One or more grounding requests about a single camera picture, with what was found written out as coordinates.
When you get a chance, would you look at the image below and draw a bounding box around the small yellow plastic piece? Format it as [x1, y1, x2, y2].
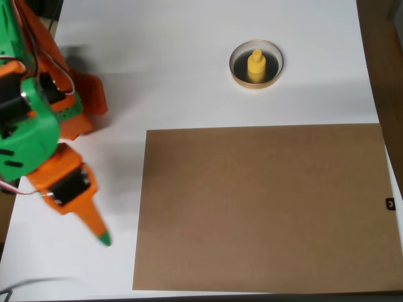
[246, 48, 266, 84]

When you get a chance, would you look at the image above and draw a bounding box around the round dish with gold rim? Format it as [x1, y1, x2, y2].
[229, 39, 284, 91]

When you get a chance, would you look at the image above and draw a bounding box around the brown fibreboard sheet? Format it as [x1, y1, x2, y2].
[132, 123, 403, 294]

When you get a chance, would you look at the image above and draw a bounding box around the red and white servo cable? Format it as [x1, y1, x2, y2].
[0, 181, 48, 198]

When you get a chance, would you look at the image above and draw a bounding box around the grey cable with plug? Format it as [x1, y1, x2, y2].
[0, 276, 76, 300]

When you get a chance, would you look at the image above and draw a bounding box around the thin black cable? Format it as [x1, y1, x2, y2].
[47, 0, 64, 34]

